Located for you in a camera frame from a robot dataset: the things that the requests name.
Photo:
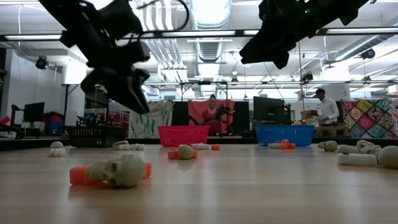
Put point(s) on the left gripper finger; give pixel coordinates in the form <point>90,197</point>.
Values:
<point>142,82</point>
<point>118,85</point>

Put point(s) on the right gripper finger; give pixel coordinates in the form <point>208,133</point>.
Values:
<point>267,49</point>

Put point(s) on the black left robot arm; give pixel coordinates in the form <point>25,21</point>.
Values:
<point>71,25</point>

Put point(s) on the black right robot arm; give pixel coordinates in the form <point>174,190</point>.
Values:
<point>342,9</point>

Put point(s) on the background black robot arm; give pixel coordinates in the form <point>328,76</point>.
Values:
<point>222,111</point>
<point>91,119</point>

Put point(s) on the ceiling light strip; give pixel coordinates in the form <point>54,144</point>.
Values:
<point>252,32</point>
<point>357,30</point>
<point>199,33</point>
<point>31,37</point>

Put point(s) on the leaf-print white cloth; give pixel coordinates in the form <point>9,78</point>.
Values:
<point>149,119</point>

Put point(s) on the white column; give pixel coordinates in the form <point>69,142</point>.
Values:
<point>337,90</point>
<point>74,77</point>

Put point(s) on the black partition panel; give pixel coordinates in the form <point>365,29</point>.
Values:
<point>242,116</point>
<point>180,113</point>

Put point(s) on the black plastic basket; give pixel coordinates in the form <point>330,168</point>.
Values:
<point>93,137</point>

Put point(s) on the red cloth backdrop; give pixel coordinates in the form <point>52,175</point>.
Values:
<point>196,109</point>

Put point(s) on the red plastic basket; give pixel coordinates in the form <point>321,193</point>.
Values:
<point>183,135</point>

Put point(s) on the red storage box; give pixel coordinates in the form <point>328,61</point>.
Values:
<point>54,118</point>

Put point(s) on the person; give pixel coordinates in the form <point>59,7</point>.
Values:
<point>329,109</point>
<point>213,116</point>

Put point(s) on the blue plastic basket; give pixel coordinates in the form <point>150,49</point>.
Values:
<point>284,133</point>

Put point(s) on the red plastic item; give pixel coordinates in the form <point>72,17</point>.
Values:
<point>4,120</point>

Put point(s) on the colourful patchwork quilt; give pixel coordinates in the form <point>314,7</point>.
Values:
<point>370,119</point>

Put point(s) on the white bone far right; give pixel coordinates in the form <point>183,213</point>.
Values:
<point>357,159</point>

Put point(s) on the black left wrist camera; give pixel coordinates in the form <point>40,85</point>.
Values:
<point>122,18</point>

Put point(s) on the black ceiling camera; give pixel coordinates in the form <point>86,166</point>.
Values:
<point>368,53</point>
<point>307,77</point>
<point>42,63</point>

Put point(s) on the silver ventilation duct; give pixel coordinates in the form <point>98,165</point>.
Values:
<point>211,18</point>
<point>354,49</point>

